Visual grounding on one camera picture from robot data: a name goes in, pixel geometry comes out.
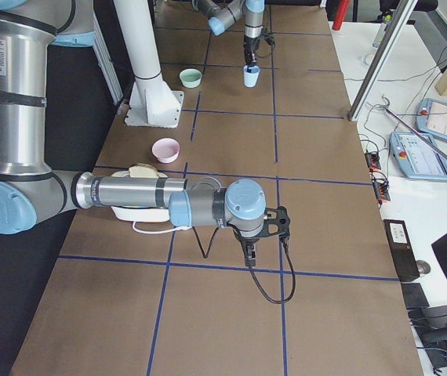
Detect aluminium frame post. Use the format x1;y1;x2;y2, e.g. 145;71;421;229
347;0;418;121

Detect black box with label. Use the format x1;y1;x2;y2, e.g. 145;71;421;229
383;219;420;282

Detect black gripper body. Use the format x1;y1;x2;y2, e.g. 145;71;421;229
233;206;289;244
243;35;259;65

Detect pink bowl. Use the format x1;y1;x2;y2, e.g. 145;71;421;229
151;138;180;164

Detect pale green bowl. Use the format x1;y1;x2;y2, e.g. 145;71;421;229
179;68;202;89

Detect orange black connector block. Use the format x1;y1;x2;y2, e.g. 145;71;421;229
365;151;391;206

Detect cream white toaster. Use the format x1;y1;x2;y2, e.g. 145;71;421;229
110;168;170;223

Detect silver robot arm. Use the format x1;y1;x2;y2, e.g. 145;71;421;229
0;1;290;268
191;0;265;73

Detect teach pendant far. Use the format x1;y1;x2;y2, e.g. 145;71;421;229
416;98;447;142

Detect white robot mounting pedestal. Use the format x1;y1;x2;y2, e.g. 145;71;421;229
114;0;184;128

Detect teach pendant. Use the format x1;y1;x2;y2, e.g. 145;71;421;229
389;132;447;182
416;98;447;142

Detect toasted bread slice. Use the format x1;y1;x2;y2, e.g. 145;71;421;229
129;164;158;179

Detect blue cup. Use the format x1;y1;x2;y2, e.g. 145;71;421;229
243;65;260;88

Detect black device with cables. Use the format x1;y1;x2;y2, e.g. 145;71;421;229
401;283;447;375

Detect teach pendant near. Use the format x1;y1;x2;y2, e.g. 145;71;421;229
389;132;447;182

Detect white toaster power cord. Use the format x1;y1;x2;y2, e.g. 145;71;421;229
131;221;191;235

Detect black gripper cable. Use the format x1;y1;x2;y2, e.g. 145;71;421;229
253;27;276;60
191;226;296;304

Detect red cylinder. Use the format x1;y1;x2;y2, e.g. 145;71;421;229
332;0;351;31

